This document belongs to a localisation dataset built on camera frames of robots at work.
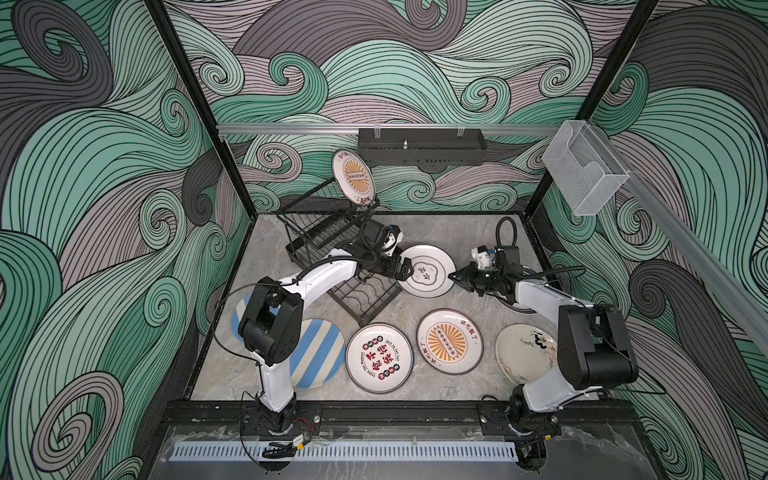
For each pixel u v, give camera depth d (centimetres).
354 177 92
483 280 80
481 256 87
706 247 59
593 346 45
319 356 84
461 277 85
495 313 92
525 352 85
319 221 92
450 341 86
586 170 78
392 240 76
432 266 93
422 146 95
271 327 48
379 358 83
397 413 77
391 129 92
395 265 78
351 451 70
